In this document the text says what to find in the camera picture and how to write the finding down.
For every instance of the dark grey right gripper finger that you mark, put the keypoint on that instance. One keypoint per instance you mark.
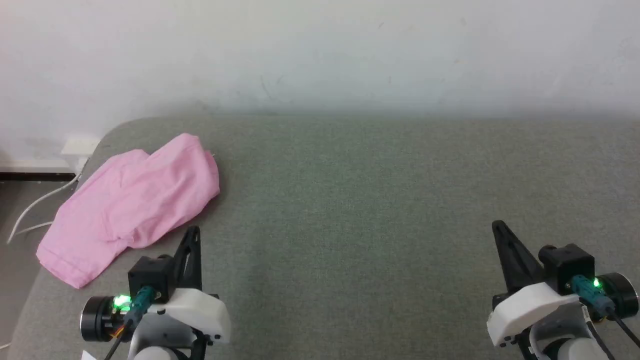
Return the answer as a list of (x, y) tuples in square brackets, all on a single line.
[(515, 260)]

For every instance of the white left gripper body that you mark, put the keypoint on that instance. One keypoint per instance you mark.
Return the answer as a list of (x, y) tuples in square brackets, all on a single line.
[(200, 312)]

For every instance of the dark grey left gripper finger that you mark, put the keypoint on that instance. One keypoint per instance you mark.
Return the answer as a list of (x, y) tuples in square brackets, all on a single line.
[(195, 265), (181, 252)]

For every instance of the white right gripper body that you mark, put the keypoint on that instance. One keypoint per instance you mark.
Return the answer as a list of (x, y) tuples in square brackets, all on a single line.
[(530, 310)]

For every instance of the pink cloth garment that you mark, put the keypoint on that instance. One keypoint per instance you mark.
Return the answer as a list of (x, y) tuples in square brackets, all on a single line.
[(130, 200)]

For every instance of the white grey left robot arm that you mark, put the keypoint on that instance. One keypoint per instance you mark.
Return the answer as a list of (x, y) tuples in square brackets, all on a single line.
[(160, 354)]

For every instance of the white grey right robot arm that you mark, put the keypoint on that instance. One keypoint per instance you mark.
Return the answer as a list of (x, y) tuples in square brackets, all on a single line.
[(565, 347)]

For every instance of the black right wrist motor cylinder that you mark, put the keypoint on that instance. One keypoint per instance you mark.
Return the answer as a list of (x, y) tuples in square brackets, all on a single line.
[(622, 295)]

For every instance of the black wrist motor cylinder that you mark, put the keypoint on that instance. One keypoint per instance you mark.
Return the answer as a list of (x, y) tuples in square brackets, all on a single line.
[(97, 320), (622, 295)]

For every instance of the black left wrist motor cylinder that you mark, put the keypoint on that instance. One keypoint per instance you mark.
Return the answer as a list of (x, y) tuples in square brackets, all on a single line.
[(97, 320)]

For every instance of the dark baseboard strip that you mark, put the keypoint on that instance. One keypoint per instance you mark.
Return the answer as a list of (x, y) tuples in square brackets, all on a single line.
[(35, 176)]

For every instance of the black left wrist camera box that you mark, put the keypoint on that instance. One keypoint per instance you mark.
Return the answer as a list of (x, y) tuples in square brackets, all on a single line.
[(150, 275)]

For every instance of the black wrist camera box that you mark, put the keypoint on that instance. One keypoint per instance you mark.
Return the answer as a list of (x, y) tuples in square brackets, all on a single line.
[(150, 275), (565, 265)]

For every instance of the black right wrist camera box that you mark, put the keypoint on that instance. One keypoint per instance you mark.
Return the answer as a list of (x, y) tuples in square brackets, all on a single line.
[(565, 265)]

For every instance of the white wall socket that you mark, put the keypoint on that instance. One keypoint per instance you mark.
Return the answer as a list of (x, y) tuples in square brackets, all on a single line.
[(80, 147)]

